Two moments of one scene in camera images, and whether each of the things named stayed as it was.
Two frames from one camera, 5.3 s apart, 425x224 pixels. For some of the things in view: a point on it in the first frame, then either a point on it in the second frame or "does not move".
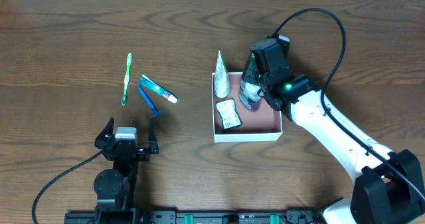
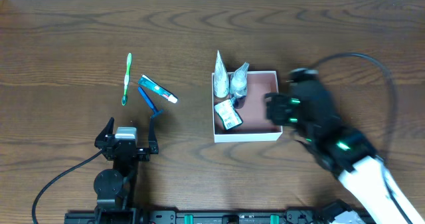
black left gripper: (125, 153) does not move
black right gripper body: (250, 74) -> (290, 109)
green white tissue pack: (228, 110) does not move
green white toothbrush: (127, 79) does not move
